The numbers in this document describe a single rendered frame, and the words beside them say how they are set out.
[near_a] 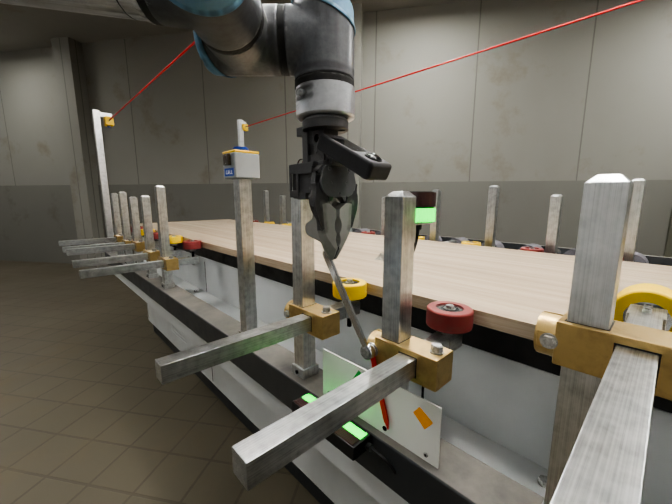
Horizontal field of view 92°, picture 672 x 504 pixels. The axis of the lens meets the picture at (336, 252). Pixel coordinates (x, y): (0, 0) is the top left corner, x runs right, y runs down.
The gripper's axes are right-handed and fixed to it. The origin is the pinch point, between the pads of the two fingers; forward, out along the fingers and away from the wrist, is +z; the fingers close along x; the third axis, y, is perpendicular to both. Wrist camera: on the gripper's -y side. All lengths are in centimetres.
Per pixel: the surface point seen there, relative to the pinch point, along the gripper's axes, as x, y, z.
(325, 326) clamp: -6.1, 9.8, 16.9
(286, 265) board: -22, 46, 12
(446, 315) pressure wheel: -14.7, -11.5, 11.3
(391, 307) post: -6.1, -6.5, 9.1
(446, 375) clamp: -8.5, -15.1, 18.3
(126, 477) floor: 19, 104, 100
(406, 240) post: -7.3, -8.2, -1.9
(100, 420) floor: 21, 151, 99
